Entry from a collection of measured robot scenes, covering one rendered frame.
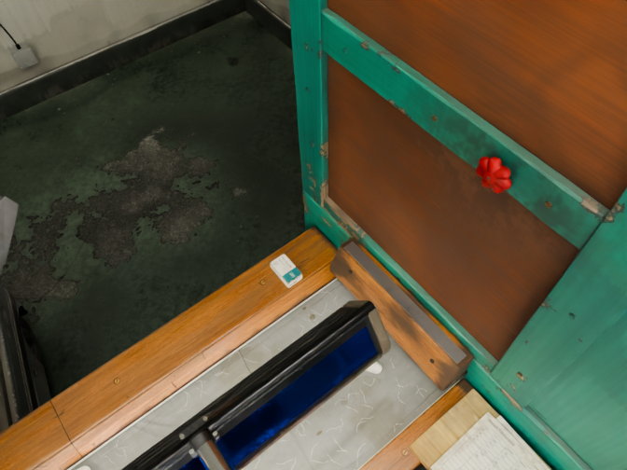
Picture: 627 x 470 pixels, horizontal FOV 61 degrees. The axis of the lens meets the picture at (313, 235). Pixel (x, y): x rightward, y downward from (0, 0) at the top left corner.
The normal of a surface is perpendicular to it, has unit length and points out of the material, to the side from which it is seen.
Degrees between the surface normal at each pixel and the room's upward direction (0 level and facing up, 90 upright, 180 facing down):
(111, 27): 89
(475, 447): 0
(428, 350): 66
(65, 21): 91
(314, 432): 0
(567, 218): 90
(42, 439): 0
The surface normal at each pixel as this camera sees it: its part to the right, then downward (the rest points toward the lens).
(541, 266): -0.79, 0.52
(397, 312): -0.73, 0.26
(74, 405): -0.03, -0.56
